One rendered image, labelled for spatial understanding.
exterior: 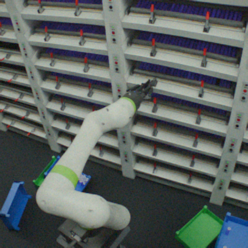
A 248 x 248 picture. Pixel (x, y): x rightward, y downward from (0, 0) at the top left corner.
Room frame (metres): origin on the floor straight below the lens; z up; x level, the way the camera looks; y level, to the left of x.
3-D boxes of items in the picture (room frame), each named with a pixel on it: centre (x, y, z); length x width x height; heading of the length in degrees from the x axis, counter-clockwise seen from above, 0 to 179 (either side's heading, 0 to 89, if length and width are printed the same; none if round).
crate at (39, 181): (1.45, 0.60, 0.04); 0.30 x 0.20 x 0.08; 151
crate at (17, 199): (1.14, 0.85, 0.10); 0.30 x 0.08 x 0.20; 170
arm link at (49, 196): (0.64, 0.28, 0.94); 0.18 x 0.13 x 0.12; 157
